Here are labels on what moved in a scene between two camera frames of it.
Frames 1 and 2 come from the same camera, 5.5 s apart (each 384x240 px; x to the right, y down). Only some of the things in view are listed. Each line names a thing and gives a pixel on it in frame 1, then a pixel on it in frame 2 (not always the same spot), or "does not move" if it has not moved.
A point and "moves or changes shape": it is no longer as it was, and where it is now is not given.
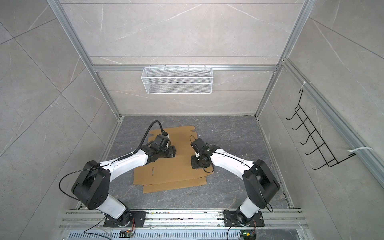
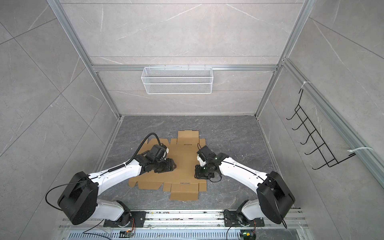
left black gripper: [173, 151] to [171, 165]
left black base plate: [138, 219] does not move
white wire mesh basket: [177, 80] does not move
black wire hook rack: [329, 159] does not move
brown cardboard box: [166, 173] moves or changes shape
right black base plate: [231, 219] does not move
